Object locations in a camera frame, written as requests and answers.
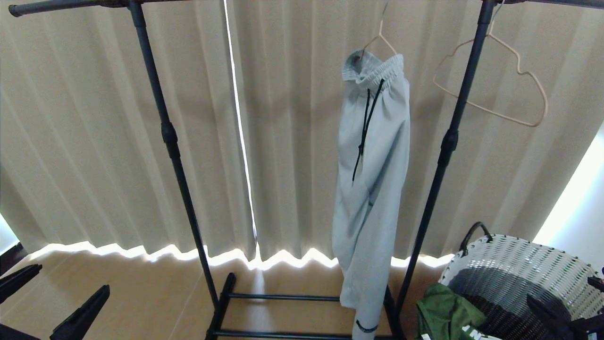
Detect white laundry basket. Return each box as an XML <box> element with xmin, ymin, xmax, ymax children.
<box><xmin>439</xmin><ymin>222</ymin><xmax>604</xmax><ymax>340</ymax></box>

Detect black clothes rack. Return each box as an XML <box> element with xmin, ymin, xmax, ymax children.
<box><xmin>8</xmin><ymin>0</ymin><xmax>604</xmax><ymax>340</ymax></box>

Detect green garment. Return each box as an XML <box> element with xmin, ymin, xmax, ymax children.
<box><xmin>415</xmin><ymin>283</ymin><xmax>503</xmax><ymax>340</ymax></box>

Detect beige curtain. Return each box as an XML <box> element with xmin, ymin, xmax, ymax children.
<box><xmin>0</xmin><ymin>0</ymin><xmax>604</xmax><ymax>265</ymax></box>

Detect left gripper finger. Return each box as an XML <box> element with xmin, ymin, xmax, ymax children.
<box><xmin>0</xmin><ymin>264</ymin><xmax>43</xmax><ymax>304</ymax></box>
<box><xmin>50</xmin><ymin>285</ymin><xmax>111</xmax><ymax>340</ymax></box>

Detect pale grey shorts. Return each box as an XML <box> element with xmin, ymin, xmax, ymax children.
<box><xmin>332</xmin><ymin>50</ymin><xmax>411</xmax><ymax>340</ymax></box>

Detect pink clothes hanger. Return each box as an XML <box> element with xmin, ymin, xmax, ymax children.
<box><xmin>432</xmin><ymin>18</ymin><xmax>549</xmax><ymax>128</ymax></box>
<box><xmin>360</xmin><ymin>0</ymin><xmax>400</xmax><ymax>61</ymax></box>

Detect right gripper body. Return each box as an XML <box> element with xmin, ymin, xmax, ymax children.
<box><xmin>569</xmin><ymin>314</ymin><xmax>604</xmax><ymax>340</ymax></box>

